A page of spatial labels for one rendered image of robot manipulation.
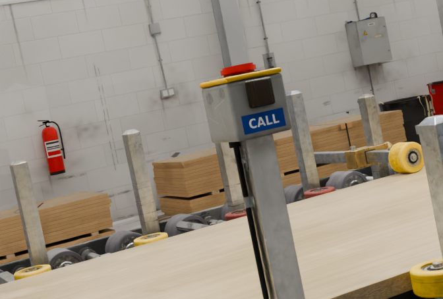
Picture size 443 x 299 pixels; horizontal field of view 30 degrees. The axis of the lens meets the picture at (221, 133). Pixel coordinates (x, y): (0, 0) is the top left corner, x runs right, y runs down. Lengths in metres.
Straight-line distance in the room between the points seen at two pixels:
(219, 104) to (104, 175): 7.42
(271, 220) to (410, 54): 9.23
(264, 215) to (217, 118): 0.12
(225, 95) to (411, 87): 9.22
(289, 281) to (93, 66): 7.46
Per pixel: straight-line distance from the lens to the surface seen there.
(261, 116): 0.89
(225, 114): 0.89
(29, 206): 1.94
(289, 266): 0.93
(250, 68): 0.91
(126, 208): 8.38
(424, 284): 1.18
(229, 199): 2.12
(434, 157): 1.06
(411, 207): 1.71
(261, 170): 0.91
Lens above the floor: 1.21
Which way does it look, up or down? 3 degrees down
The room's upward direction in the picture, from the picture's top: 11 degrees counter-clockwise
